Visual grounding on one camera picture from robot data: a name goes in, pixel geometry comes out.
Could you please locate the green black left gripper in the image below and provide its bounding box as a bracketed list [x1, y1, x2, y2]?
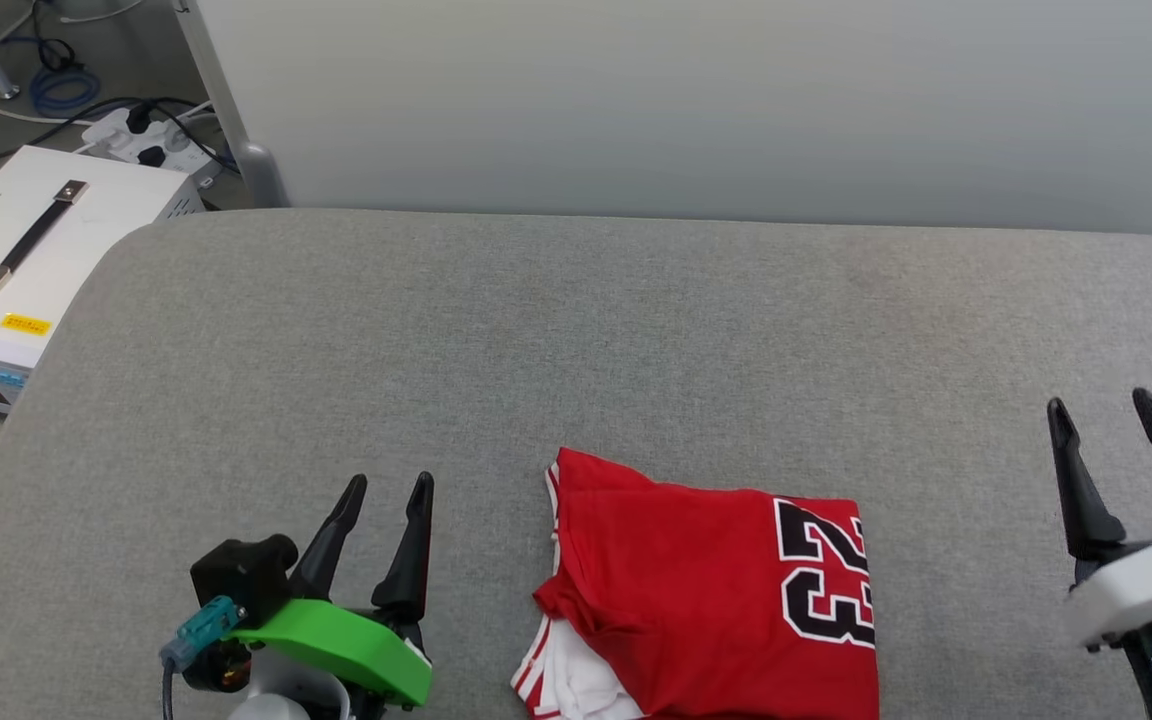
[231, 471, 435, 711]

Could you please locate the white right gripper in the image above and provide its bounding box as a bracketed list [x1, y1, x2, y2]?
[1046, 388, 1152, 651]

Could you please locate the red white basketball jersey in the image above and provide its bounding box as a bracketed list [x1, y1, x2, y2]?
[511, 447, 882, 720]

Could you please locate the grey fabric sofa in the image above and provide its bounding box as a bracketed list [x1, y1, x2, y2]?
[0, 207, 1152, 720]

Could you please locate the white equipment box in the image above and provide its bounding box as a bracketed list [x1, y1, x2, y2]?
[0, 146, 205, 416]

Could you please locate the white power strip with plugs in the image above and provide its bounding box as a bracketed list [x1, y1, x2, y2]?
[83, 105, 224, 188]

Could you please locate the teal cable connector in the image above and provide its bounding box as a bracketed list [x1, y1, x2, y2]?
[161, 597, 248, 669]

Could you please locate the black box handle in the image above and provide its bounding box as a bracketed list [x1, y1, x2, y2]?
[0, 180, 90, 299]

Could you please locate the black floor cable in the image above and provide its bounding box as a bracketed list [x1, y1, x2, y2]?
[0, 95, 229, 169]

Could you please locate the blue coiled cable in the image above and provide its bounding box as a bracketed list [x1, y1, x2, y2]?
[28, 64, 103, 114]

